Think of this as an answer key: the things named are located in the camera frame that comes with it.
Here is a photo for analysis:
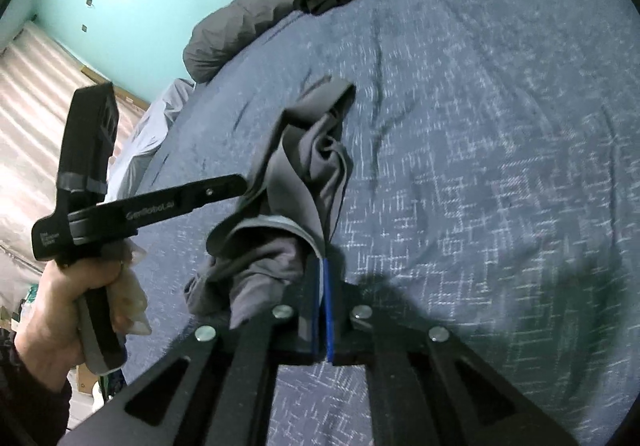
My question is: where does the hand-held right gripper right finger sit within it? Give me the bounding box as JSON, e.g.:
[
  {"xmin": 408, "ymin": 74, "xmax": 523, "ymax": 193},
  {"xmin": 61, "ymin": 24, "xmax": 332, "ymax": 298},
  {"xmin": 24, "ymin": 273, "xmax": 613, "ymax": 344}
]
[{"xmin": 322, "ymin": 259, "xmax": 581, "ymax": 446}]

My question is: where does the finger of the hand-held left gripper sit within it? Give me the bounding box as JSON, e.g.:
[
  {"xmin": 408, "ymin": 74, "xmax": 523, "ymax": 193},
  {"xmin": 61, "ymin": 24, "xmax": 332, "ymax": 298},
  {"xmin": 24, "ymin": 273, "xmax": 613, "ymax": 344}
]
[{"xmin": 172, "ymin": 174, "xmax": 247, "ymax": 217}]

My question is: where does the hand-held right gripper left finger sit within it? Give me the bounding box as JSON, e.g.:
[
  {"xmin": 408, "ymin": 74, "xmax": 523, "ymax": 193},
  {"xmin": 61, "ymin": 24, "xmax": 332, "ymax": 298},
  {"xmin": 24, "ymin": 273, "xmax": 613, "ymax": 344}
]
[{"xmin": 60, "ymin": 256, "xmax": 327, "ymax": 446}]

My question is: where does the grey garment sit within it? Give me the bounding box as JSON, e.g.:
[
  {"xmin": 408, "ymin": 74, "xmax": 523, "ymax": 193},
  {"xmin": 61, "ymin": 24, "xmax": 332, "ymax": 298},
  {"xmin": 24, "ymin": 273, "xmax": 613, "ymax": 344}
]
[{"xmin": 182, "ymin": 79, "xmax": 357, "ymax": 333}]

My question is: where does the person's left forearm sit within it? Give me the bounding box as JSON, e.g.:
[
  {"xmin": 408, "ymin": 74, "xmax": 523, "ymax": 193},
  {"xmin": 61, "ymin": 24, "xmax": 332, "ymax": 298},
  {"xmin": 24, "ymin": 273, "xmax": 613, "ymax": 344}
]
[{"xmin": 0, "ymin": 331, "xmax": 75, "ymax": 446}]

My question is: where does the person's left hand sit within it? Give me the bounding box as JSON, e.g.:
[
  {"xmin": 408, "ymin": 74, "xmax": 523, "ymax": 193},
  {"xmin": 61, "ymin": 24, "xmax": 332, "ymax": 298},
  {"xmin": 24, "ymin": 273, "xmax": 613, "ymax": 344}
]
[{"xmin": 14, "ymin": 239, "xmax": 152, "ymax": 368}]

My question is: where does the white bed sheet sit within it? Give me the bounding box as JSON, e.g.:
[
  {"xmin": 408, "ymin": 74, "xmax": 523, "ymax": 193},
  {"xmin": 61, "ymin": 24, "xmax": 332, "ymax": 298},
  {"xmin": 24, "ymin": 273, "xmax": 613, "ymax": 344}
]
[{"xmin": 102, "ymin": 78, "xmax": 196, "ymax": 207}]

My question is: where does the black puffer jacket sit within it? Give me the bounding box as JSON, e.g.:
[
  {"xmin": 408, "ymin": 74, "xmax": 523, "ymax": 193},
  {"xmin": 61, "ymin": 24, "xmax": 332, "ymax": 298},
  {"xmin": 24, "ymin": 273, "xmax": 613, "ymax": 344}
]
[{"xmin": 182, "ymin": 0, "xmax": 551, "ymax": 83}]

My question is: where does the blue patterned bed blanket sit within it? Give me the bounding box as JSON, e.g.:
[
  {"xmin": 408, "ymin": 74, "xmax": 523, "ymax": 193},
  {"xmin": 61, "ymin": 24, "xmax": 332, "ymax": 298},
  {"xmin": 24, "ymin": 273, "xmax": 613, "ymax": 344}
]
[{"xmin": 107, "ymin": 0, "xmax": 640, "ymax": 446}]

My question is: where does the cardboard box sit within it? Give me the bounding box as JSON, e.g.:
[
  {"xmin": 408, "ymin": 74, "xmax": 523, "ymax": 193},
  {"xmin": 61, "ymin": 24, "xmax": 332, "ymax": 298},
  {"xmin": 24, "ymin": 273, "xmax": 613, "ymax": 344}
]
[{"xmin": 67, "ymin": 362, "xmax": 104, "ymax": 398}]

